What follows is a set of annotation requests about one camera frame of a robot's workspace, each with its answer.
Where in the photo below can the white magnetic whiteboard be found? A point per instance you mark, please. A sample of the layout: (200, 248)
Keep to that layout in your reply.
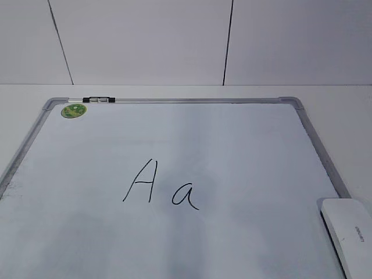
(168, 190)

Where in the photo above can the white whiteboard eraser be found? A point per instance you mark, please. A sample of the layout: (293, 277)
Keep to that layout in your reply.
(348, 225)

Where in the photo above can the green round magnet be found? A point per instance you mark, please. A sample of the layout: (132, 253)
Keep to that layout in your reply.
(73, 111)

